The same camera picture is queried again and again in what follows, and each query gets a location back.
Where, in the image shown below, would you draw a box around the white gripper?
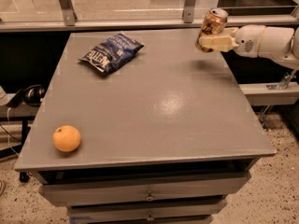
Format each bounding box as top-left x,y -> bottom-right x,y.
199,25 -> 265,58

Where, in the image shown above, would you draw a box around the orange soda can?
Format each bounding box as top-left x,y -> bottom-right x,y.
195,7 -> 228,52

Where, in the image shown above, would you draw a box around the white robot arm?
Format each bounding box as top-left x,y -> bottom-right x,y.
197,24 -> 299,70

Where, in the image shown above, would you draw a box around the grey drawer cabinet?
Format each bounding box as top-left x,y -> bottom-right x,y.
15,29 -> 275,224

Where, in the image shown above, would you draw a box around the blue chip bag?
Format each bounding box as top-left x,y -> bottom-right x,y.
81,33 -> 144,75

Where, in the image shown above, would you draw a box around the top grey drawer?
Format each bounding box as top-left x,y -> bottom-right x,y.
39,172 -> 250,206

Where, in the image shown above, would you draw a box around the grey drawer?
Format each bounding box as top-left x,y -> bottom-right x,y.
67,199 -> 227,223
39,172 -> 250,206

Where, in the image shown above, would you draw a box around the lower grey drawer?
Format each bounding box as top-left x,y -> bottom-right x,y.
67,199 -> 227,223

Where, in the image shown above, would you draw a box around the top drawer knob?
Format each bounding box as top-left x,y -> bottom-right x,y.
145,191 -> 155,202

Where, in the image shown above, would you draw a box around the drawer knob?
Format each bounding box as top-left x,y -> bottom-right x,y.
147,213 -> 155,222
145,191 -> 155,202

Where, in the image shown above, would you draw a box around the orange fruit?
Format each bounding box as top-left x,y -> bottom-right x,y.
52,125 -> 81,152

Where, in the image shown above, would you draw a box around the lower drawer knob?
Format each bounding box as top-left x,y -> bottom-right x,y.
147,213 -> 155,222

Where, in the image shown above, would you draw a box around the black headphones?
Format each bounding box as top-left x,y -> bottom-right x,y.
7,85 -> 46,108

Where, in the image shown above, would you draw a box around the right metal railing post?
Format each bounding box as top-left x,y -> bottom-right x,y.
182,0 -> 196,23

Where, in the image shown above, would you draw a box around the metal railing post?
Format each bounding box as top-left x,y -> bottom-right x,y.
58,0 -> 78,26
182,0 -> 196,23

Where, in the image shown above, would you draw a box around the metal window rail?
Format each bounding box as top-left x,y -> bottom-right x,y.
0,14 -> 299,33

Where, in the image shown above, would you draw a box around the left metal railing post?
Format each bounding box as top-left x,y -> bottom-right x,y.
58,0 -> 78,26

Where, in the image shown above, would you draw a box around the white cable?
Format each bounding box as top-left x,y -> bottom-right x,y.
6,107 -> 21,157

